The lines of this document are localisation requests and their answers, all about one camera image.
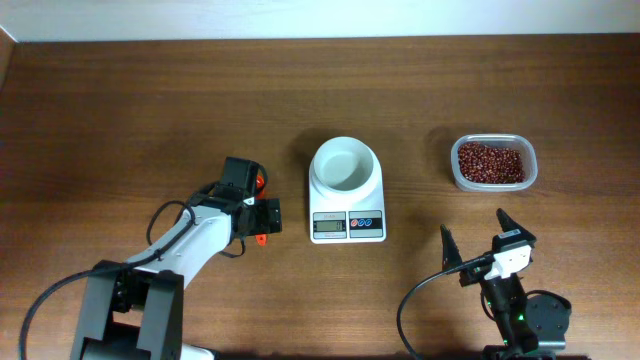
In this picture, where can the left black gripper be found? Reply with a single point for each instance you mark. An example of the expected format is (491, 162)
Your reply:
(267, 213)

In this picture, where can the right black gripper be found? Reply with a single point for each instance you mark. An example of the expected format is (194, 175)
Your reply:
(451, 254)

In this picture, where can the red measuring scoop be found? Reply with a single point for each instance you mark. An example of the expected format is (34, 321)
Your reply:
(261, 239)

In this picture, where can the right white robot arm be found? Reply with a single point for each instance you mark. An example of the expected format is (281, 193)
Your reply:
(531, 324)

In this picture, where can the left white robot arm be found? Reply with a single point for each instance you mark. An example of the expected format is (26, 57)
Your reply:
(134, 309)

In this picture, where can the grey-white bowl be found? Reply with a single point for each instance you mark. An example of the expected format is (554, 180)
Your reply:
(344, 165)

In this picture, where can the white kitchen scale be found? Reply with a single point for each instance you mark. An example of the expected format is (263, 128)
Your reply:
(337, 218)

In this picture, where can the red adzuki beans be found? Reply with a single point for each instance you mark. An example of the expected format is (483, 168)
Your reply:
(484, 164)

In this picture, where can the clear plastic container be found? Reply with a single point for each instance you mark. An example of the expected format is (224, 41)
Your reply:
(510, 141)

